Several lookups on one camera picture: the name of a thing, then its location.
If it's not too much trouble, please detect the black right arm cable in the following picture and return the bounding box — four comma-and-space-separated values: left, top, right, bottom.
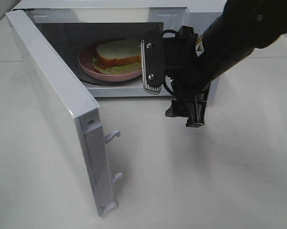
160, 29, 180, 96

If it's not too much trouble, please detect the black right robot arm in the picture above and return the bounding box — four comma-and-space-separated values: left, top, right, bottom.
163, 0, 287, 127

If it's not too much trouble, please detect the sandwich with lettuce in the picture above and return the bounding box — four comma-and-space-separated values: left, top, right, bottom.
96, 38, 141, 69

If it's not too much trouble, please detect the pink plate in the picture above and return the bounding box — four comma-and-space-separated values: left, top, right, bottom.
77, 42, 141, 83

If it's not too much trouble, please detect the glass microwave turntable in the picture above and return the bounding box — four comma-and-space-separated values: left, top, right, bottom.
77, 65, 142, 86

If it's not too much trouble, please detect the white microwave oven body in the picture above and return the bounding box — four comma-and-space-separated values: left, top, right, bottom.
12, 0, 222, 100

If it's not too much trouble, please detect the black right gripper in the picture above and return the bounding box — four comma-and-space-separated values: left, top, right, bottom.
161, 26, 210, 127

